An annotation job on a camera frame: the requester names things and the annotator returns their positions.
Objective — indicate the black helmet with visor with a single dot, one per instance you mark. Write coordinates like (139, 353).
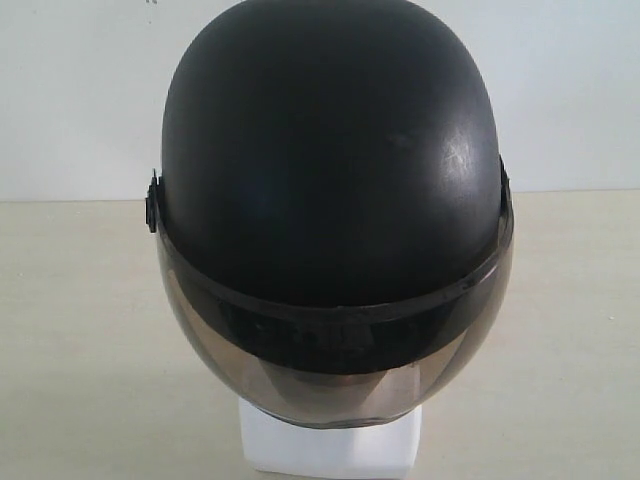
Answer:
(333, 217)

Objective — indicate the white mannequin head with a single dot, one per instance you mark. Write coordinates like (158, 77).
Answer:
(385, 451)

